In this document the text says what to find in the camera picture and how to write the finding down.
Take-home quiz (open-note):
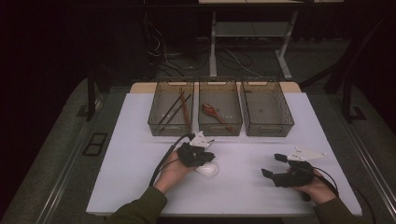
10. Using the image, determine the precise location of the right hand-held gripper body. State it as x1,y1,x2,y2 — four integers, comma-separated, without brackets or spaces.
272,147,327,189

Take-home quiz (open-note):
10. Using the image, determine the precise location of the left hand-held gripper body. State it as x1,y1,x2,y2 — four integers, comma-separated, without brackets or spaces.
177,131,210,168

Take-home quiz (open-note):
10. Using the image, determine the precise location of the white ceramic spoon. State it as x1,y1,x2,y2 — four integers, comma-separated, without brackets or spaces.
195,162,219,178

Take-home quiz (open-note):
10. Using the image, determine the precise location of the black chopstick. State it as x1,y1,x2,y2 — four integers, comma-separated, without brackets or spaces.
158,95,182,125
163,93,192,125

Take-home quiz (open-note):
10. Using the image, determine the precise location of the brown wooden spoon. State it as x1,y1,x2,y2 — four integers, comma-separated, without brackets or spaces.
201,103,235,134

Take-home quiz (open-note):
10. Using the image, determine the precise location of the smoky clear plastic bin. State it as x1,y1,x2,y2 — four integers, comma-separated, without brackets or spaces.
148,77,195,137
240,77,295,138
197,77,244,137

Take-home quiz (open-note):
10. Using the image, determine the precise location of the person's right hand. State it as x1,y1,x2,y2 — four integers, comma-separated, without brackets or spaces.
290,169,337,204

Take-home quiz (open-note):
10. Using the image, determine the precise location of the person's left hand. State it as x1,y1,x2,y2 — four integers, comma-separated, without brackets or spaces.
154,157,195,195

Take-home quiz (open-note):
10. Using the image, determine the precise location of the right hand-held gripper cable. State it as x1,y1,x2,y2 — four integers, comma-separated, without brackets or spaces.
312,166,340,197

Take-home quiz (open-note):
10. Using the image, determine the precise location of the white floor cable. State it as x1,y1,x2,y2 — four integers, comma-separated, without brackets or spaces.
223,48,262,77

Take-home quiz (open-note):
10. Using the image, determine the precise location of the bundle of dark cables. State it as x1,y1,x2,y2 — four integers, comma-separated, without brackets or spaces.
143,12,213,76

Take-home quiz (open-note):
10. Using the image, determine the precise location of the grey metal desk frame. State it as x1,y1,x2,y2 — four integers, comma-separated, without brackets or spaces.
198,0,345,80

